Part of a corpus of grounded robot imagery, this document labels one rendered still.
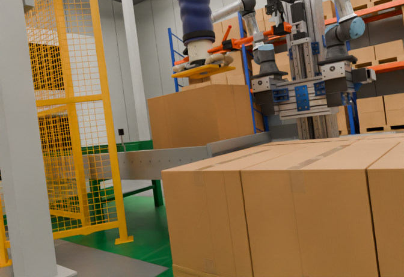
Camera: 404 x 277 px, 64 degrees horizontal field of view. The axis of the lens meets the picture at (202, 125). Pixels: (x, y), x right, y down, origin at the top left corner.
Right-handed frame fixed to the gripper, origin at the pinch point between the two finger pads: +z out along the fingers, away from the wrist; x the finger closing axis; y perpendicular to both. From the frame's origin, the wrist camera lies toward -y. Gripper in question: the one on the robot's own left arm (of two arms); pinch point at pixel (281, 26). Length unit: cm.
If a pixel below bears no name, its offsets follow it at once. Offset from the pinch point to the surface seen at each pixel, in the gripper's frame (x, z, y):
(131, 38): -155, -102, 316
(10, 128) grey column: 110, 40, 101
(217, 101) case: 18, 37, 38
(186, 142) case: 20, 59, 65
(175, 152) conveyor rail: 36, 64, 61
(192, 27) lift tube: 10, -15, 56
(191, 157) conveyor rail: 36, 67, 48
